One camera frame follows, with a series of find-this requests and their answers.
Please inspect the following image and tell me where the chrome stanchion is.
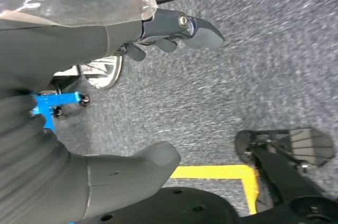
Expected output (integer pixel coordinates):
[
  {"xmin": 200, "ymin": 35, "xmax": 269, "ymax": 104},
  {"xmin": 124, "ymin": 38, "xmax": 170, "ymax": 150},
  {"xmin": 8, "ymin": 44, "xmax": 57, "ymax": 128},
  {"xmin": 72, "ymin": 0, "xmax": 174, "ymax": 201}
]
[{"xmin": 79, "ymin": 55, "xmax": 124, "ymax": 90}]

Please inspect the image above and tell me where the yellow floor tape square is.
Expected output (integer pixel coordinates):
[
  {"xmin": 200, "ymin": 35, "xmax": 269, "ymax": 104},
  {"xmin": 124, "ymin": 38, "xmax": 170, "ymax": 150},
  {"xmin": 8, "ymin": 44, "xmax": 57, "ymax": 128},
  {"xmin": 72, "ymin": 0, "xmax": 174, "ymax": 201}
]
[{"xmin": 171, "ymin": 164, "xmax": 260, "ymax": 216}]

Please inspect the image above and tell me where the blue metal shelf rack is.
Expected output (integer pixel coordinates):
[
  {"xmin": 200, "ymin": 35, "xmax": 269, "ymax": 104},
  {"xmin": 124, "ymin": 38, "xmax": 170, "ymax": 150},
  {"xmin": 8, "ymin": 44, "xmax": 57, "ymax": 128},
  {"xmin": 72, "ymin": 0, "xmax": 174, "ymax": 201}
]
[{"xmin": 30, "ymin": 91, "xmax": 91, "ymax": 134}]

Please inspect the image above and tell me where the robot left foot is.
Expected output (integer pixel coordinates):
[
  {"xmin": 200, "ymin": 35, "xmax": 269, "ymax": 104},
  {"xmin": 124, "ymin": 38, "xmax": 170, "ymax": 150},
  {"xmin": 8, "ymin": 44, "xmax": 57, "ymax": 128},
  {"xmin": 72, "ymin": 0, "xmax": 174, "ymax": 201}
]
[{"xmin": 235, "ymin": 127, "xmax": 336, "ymax": 168}]

